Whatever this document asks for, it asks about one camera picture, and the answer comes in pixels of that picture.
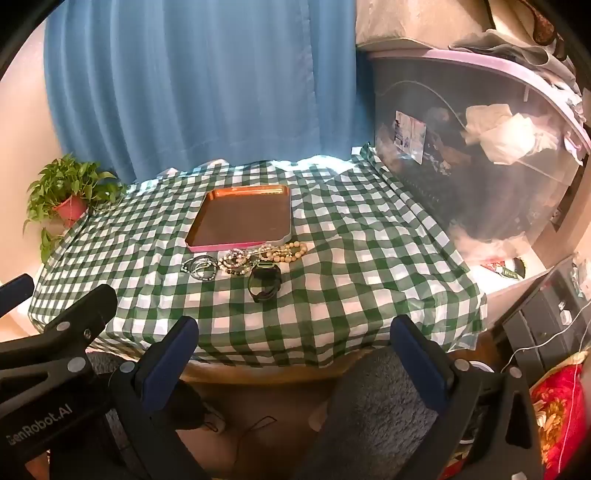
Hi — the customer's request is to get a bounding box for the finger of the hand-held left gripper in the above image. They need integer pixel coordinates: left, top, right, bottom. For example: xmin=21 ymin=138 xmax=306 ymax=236
xmin=0 ymin=285 xmax=118 ymax=407
xmin=0 ymin=274 xmax=36 ymax=318

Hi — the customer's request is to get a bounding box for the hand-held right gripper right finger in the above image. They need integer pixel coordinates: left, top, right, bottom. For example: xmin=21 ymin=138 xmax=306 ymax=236
xmin=390 ymin=315 xmax=543 ymax=480

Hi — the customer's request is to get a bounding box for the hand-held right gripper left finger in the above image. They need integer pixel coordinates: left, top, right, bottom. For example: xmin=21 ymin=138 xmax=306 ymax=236
xmin=108 ymin=316 xmax=211 ymax=480

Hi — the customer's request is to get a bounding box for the teal bead bracelet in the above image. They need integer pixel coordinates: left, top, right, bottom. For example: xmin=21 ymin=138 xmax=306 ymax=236
xmin=191 ymin=261 xmax=219 ymax=282

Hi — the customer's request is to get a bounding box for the pile of mixed bead bracelets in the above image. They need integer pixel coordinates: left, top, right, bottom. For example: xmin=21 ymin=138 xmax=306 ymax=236
xmin=218 ymin=247 xmax=262 ymax=277

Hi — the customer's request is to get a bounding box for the copper tray with pink rim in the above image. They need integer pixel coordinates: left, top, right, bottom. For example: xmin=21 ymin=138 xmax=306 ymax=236
xmin=185 ymin=185 xmax=293 ymax=253

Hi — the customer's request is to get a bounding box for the cream bead bracelet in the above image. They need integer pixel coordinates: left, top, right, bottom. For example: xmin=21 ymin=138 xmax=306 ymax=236
xmin=259 ymin=241 xmax=308 ymax=264

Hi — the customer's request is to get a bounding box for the red flower pot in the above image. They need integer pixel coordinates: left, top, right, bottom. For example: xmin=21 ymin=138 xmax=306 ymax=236
xmin=52 ymin=194 xmax=88 ymax=228

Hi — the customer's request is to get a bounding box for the green checked tablecloth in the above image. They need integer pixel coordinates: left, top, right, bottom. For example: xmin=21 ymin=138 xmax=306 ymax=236
xmin=28 ymin=143 xmax=488 ymax=367

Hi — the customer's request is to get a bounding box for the green potted plant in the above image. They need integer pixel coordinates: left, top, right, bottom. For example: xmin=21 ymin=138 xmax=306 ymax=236
xmin=23 ymin=154 xmax=123 ymax=264

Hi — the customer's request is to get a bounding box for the red green packet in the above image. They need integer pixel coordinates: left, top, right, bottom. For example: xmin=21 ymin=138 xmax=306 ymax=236
xmin=478 ymin=258 xmax=527 ymax=280

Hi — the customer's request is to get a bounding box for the black box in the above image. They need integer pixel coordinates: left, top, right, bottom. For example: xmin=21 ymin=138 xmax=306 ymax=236
xmin=501 ymin=268 xmax=591 ymax=384

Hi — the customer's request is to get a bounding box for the red patterned cushion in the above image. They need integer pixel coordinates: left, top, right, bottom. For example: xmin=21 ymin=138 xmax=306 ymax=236
xmin=529 ymin=353 xmax=591 ymax=480

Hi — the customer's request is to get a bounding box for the clear storage bin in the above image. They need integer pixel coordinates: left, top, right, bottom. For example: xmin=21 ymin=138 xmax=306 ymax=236
xmin=367 ymin=48 xmax=591 ymax=296

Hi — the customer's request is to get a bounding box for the white bin label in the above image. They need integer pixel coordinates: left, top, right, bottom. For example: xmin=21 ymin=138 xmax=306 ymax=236
xmin=392 ymin=110 xmax=428 ymax=164

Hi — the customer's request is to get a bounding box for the white cloth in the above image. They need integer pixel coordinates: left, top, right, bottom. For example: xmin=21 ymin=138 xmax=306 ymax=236
xmin=462 ymin=104 xmax=561 ymax=167

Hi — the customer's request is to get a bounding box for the blue curtain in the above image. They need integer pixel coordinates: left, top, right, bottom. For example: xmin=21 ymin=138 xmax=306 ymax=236
xmin=44 ymin=0 xmax=370 ymax=185

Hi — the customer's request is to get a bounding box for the purple bin lid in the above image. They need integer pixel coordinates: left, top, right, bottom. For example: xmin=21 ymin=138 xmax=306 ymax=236
xmin=358 ymin=42 xmax=591 ymax=153

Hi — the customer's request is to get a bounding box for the grey garment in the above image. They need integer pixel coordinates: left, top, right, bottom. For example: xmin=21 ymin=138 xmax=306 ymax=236
xmin=450 ymin=28 xmax=583 ymax=93

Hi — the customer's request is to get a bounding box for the beige bag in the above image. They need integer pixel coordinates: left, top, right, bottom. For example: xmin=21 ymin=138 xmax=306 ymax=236
xmin=355 ymin=0 xmax=495 ymax=47

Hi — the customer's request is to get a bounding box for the white cable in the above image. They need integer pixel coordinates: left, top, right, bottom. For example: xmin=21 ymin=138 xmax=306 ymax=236
xmin=503 ymin=305 xmax=587 ymax=372

